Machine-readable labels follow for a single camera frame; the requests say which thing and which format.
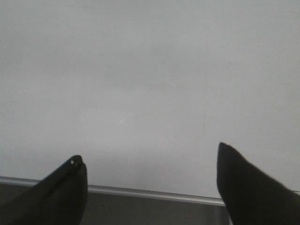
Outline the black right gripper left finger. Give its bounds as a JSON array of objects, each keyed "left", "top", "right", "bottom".
[{"left": 0, "top": 155, "right": 88, "bottom": 225}]

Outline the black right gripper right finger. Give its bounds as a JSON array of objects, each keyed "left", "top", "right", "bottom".
[{"left": 217, "top": 142, "right": 300, "bottom": 225}]

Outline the large white whiteboard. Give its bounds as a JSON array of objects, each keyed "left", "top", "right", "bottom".
[{"left": 0, "top": 0, "right": 300, "bottom": 198}]

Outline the aluminium whiteboard tray rail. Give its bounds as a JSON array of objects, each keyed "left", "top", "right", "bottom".
[{"left": 0, "top": 176, "right": 225, "bottom": 207}]

